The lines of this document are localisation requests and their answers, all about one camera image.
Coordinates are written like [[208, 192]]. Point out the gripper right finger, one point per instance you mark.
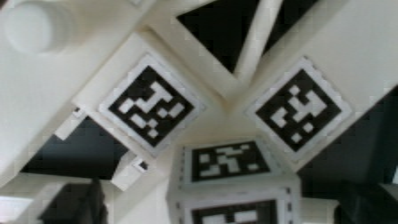
[[367, 205]]

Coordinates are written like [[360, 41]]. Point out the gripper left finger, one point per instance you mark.
[[76, 206]]

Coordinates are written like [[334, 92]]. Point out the white chair leg block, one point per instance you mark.
[[232, 186]]

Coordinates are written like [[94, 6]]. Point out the white chair back frame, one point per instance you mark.
[[101, 62]]

